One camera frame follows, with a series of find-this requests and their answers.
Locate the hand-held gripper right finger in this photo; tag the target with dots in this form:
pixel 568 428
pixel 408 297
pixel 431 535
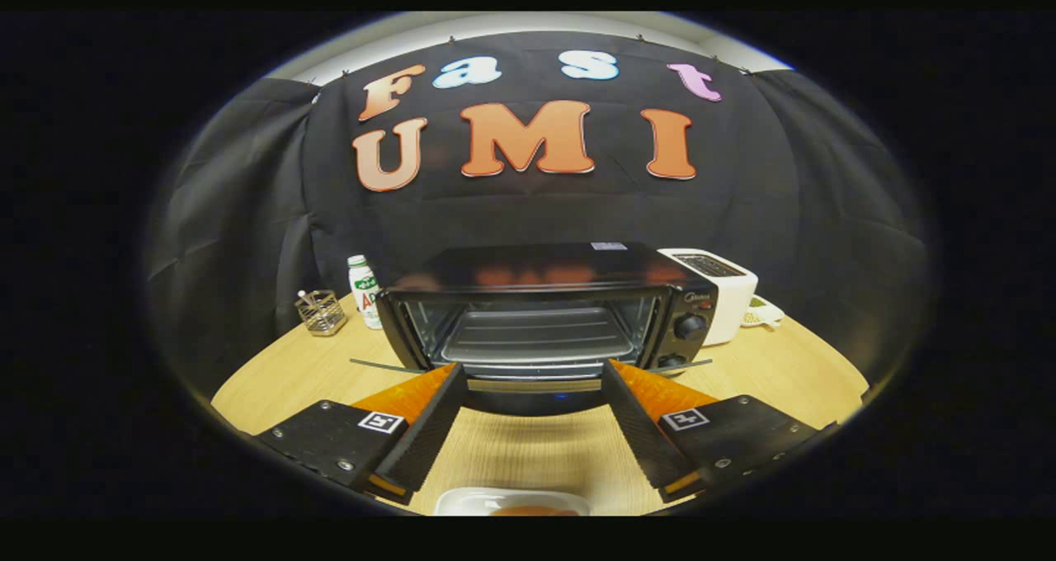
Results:
pixel 635 425

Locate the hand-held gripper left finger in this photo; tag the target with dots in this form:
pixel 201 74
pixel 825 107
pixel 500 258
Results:
pixel 429 433

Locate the sugared donut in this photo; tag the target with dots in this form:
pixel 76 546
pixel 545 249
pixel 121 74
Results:
pixel 532 511

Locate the black toaster oven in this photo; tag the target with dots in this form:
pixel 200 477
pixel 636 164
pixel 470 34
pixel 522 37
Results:
pixel 544 268

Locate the white pop-up toaster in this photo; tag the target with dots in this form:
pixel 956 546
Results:
pixel 734 297

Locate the white square plate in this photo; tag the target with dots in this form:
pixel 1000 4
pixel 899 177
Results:
pixel 462 502

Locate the white bottle green label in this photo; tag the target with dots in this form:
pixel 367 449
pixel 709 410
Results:
pixel 364 293

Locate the small white snack dish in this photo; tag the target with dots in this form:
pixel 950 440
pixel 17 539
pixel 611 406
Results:
pixel 763 313

